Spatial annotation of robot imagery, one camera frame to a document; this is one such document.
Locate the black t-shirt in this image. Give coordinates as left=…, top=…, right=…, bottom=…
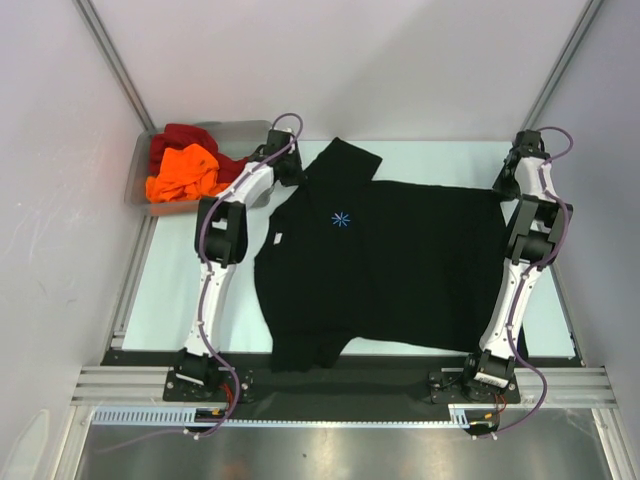
left=254, top=139, right=506, bottom=372

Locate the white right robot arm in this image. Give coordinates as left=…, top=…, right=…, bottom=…
left=461, top=157, right=573, bottom=402

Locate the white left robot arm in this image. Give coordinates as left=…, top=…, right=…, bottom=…
left=173, top=144, right=305, bottom=400

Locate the clear plastic bin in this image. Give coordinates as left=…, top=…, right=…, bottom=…
left=124, top=120, right=271, bottom=217

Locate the orange t-shirt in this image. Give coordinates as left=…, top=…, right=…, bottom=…
left=145, top=144, right=238, bottom=204

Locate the dark red t-shirt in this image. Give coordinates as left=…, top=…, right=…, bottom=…
left=148, top=123, right=251, bottom=184

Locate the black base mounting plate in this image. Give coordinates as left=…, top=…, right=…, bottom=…
left=99, top=349, right=521, bottom=421

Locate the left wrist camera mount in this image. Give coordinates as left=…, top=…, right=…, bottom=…
left=249, top=128, right=297, bottom=164

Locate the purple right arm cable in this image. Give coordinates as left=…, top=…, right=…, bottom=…
left=462, top=126, right=576, bottom=441

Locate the white slotted cable duct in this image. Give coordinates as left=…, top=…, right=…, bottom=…
left=92, top=406, right=496, bottom=429

